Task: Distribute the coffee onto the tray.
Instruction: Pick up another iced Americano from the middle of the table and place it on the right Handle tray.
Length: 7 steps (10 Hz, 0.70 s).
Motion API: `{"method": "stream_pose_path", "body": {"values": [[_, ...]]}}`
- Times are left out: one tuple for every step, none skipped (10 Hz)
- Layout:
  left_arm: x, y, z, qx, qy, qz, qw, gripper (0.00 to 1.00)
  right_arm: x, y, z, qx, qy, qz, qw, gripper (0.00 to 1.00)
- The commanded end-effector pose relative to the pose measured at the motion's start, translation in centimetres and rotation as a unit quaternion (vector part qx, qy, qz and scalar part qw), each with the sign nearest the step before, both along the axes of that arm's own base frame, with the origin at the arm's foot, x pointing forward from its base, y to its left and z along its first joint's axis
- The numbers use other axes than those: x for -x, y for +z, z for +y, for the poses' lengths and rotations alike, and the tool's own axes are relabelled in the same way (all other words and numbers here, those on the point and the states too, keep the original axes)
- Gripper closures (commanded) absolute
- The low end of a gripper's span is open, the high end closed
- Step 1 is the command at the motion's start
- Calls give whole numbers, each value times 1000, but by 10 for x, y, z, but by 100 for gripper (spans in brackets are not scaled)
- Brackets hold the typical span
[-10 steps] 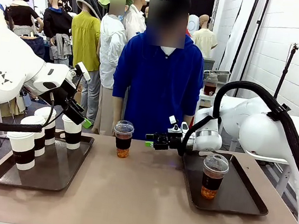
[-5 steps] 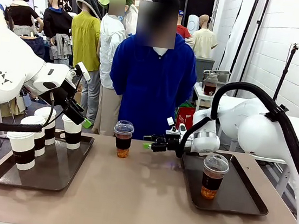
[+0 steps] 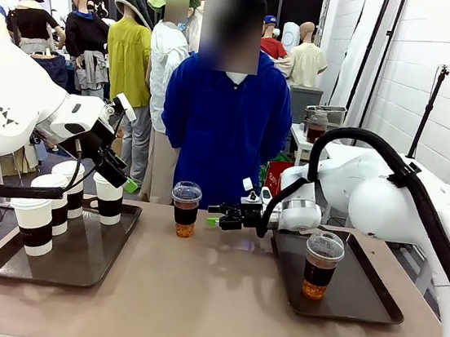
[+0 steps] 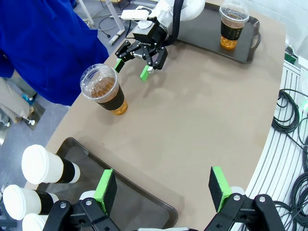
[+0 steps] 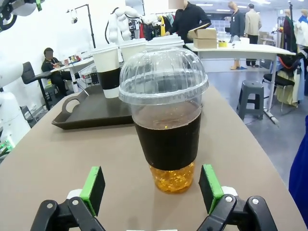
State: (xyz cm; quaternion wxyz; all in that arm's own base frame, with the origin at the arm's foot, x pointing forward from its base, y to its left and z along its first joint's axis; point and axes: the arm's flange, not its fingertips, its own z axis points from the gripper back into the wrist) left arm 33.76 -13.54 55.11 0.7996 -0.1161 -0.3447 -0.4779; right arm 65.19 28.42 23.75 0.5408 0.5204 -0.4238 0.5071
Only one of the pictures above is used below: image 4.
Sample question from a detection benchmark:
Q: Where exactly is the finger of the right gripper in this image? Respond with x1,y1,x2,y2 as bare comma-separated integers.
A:
115,39,135,73
140,47,168,82

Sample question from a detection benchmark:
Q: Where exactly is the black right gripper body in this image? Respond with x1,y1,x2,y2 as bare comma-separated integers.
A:
132,20,170,61

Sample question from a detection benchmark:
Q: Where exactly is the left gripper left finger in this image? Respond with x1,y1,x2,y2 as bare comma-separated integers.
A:
44,168,118,231

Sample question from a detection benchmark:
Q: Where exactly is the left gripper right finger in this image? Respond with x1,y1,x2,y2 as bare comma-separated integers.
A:
204,166,287,231

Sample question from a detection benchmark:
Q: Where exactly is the white lidded paper coffee cup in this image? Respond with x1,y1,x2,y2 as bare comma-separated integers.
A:
2,184,60,221
21,144,81,185
22,213,50,231

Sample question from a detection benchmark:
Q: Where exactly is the clear plastic iced drink cup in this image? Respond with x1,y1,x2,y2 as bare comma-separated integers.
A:
218,0,250,51
80,64,128,116

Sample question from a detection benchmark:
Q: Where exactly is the dark brown plastic tray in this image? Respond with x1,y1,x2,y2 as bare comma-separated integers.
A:
175,0,262,64
36,137,179,231

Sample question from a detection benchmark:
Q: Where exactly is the white ribbed base platform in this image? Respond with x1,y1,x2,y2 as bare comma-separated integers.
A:
237,60,308,231

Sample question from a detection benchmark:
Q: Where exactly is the person in blue hoodie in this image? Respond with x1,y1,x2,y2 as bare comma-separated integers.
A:
0,0,110,124

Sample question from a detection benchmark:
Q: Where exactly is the grey metal floor plate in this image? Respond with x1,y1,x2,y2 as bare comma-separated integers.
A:
22,100,46,132

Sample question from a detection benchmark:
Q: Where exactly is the green small box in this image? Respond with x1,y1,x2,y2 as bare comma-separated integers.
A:
284,44,299,64

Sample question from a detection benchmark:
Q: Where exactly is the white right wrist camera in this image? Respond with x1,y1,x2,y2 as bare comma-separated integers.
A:
120,6,153,22

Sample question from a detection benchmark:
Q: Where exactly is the black right arm hose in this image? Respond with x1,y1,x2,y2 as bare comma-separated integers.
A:
165,0,186,47

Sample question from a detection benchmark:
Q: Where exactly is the black cable coil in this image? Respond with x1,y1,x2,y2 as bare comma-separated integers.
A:
273,166,308,231
271,88,308,151

